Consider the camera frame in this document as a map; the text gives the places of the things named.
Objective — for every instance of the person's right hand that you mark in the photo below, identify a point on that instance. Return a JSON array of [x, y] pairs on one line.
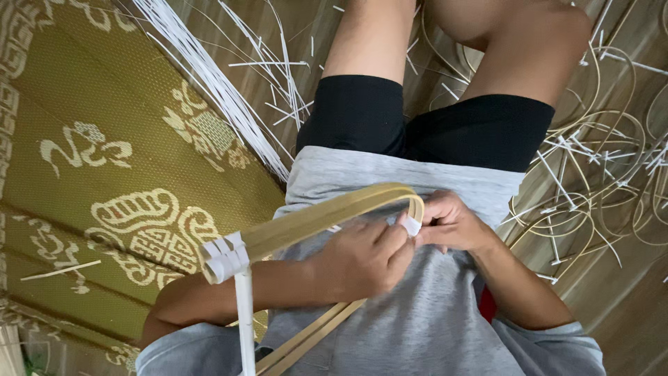
[[459, 224]]

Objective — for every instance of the pale wooden slats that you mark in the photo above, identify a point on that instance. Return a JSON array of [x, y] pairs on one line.
[[10, 355]]

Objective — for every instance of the person's black shorts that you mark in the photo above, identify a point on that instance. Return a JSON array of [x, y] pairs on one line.
[[469, 130]]

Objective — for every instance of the pile of tied bamboo hoops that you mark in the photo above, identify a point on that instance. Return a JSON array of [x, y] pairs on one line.
[[589, 156]]

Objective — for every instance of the person's left leg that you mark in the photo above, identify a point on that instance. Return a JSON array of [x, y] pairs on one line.
[[370, 36]]

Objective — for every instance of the person's left hand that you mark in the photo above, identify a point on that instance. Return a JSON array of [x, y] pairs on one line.
[[360, 266]]

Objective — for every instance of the scattered white strip offcuts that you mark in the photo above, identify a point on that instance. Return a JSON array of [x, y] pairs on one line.
[[282, 78]]

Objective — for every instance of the red object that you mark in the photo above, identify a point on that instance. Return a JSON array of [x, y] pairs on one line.
[[487, 305]]

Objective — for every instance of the loose pale bamboo stick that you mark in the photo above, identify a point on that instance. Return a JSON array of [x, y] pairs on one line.
[[60, 270]]

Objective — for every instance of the bent bamboo strip hoop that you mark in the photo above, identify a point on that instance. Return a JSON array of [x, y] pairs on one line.
[[323, 214]]

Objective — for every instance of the green patterned woven mat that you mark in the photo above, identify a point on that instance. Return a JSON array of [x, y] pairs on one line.
[[104, 94]]

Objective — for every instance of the person's right leg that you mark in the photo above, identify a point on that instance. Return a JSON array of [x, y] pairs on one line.
[[522, 47]]

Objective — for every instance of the bundle of long white strips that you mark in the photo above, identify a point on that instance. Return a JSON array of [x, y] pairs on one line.
[[208, 78]]

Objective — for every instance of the person's leg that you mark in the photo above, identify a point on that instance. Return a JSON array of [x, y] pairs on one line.
[[522, 47], [370, 36]]

